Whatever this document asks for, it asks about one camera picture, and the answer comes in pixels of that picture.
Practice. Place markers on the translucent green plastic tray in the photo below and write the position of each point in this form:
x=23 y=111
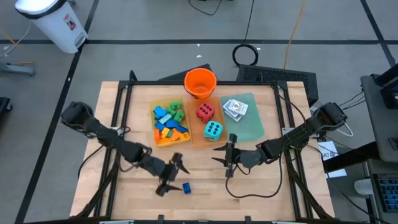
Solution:
x=248 y=130

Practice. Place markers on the dark blue toy brick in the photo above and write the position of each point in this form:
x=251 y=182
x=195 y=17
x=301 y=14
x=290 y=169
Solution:
x=160 y=126

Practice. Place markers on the small green toy brick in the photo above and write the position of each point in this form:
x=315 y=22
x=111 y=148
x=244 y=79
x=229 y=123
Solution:
x=170 y=134

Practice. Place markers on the black keyboard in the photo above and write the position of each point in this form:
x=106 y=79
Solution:
x=388 y=193

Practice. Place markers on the grey side desk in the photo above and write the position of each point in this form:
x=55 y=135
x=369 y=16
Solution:
x=377 y=124

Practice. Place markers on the teal foam die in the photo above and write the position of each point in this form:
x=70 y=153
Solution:
x=213 y=131

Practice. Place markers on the black aluminium table frame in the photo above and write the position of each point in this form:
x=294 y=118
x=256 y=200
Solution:
x=149 y=83

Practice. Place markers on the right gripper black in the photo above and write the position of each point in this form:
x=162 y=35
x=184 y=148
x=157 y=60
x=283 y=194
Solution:
x=248 y=159

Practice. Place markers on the white paper label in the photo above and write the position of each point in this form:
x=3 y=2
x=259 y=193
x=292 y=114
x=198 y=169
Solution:
x=329 y=152

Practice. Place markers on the white paper sheet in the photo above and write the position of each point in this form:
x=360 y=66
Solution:
x=337 y=173

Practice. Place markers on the white bordered playing card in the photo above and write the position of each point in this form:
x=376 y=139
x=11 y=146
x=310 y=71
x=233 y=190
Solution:
x=226 y=105
x=238 y=106

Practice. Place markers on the translucent orange plastic tray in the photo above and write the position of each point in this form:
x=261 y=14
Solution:
x=194 y=137

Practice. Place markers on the translucent blue toy brick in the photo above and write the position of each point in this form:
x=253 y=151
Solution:
x=186 y=188

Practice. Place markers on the grey aluminium mounting plate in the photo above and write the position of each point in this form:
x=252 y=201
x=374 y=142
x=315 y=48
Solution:
x=287 y=130
x=115 y=129

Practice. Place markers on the orange plastic bucket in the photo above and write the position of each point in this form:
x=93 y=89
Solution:
x=200 y=82

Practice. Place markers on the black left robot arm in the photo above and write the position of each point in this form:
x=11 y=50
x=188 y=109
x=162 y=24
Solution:
x=109 y=140

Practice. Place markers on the black floor object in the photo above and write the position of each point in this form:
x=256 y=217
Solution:
x=4 y=107

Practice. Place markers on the translucent yellow plastic tray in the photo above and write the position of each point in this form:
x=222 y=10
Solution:
x=158 y=102

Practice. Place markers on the red foam die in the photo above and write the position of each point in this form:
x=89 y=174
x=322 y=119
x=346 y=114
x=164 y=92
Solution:
x=205 y=113

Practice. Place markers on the black desk monitor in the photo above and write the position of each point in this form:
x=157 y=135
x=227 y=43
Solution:
x=390 y=93

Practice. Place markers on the pale turquoise toy brick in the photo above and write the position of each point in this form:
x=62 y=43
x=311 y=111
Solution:
x=165 y=118

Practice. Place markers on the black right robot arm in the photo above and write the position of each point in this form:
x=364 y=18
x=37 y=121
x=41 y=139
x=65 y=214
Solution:
x=295 y=137

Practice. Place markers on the grey stand foot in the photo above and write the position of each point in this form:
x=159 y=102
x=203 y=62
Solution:
x=18 y=69

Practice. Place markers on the long red-orange toy brick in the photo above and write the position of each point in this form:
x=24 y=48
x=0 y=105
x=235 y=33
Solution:
x=157 y=137

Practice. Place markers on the white pedal trash bin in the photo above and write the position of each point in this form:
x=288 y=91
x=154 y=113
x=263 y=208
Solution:
x=56 y=25

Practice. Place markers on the orange toy brick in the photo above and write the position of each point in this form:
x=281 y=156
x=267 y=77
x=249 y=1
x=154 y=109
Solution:
x=176 y=136

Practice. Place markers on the yellow toy brick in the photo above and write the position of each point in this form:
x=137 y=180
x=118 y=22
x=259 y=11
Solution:
x=165 y=132
x=185 y=136

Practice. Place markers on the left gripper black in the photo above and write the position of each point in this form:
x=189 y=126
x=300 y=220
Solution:
x=168 y=172

